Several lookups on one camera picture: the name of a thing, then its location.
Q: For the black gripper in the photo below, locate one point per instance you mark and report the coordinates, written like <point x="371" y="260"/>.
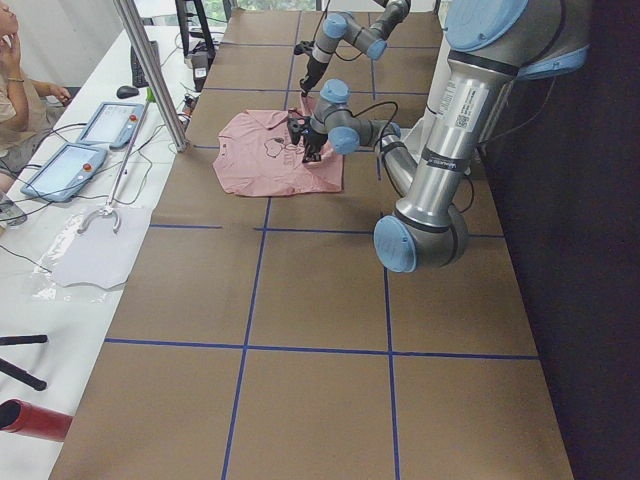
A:
<point x="315" y="138"/>
<point x="311" y="69"/>

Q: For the pink Snoopy t-shirt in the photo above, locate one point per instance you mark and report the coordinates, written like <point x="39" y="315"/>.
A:
<point x="258" y="158"/>

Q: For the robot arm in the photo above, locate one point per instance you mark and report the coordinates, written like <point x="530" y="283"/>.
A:
<point x="341" y="26"/>
<point x="492" y="44"/>

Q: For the black power adapter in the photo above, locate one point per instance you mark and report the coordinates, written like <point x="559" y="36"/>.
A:
<point x="198" y="62"/>

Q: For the metal reacher grabber tool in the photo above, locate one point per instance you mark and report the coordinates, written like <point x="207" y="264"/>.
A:
<point x="108" y="209"/>

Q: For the black computer mouse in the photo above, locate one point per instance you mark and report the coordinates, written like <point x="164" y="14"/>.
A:
<point x="126" y="91"/>

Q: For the brown paper table cover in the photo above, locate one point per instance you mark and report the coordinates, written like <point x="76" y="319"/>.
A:
<point x="262" y="339"/>

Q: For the far teach pendant tablet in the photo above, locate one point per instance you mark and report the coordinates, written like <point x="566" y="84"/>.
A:
<point x="112" y="124"/>

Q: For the teach pendant tablet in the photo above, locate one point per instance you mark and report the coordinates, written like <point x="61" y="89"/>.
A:
<point x="112" y="124"/>
<point x="65" y="173"/>

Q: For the white paper sheet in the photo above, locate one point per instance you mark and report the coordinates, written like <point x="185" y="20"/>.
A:
<point x="101" y="258"/>

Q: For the clear plastic bag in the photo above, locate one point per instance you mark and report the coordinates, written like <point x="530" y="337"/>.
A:
<point x="46" y="288"/>

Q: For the near teach pendant tablet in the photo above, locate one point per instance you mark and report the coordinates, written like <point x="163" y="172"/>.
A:
<point x="65" y="173"/>

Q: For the seated person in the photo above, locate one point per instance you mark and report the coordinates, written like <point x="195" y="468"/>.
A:
<point x="29" y="108"/>

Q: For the red cylinder tube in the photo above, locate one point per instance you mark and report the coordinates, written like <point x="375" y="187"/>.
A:
<point x="24" y="418"/>

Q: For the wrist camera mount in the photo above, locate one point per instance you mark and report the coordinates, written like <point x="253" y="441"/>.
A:
<point x="304" y="48"/>
<point x="297" y="125"/>

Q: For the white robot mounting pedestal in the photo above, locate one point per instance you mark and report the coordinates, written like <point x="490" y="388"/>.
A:
<point x="416" y="137"/>

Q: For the aluminium frame post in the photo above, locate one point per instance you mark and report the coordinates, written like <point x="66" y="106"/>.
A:
<point x="139" y="40"/>

